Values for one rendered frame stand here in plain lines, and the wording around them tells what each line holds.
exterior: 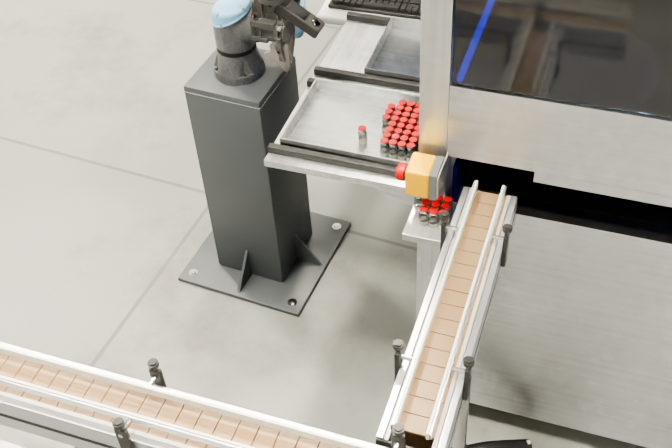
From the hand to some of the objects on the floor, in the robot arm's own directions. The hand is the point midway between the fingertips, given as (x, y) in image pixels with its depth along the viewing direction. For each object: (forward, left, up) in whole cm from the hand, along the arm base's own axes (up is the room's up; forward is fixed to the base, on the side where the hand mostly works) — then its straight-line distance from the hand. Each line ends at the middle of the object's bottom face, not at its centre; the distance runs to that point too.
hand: (289, 66), depth 221 cm
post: (+39, -7, -110) cm, 117 cm away
